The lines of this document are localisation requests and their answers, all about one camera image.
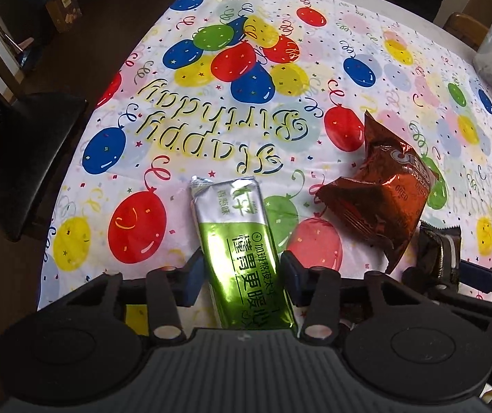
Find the small cardboard box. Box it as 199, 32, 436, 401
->
45, 0, 82, 34

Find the wooden chair back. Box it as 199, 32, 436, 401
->
443, 12, 490, 51

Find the wooden chair with dark cushion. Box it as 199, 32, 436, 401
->
0, 29, 89, 242

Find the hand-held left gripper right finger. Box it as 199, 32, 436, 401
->
279, 250, 428, 346

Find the brown foil cookie packet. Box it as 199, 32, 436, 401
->
316, 111, 441, 275

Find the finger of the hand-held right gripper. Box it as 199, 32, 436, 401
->
402, 266, 492, 320
459, 259, 492, 295

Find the balloon print tablecloth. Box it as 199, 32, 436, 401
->
37, 0, 492, 336

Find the green silver snack packet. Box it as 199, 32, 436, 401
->
189, 176, 299, 333

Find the black snack packet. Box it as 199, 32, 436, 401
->
415, 221, 462, 290

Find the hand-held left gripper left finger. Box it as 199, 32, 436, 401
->
62, 246, 206, 346

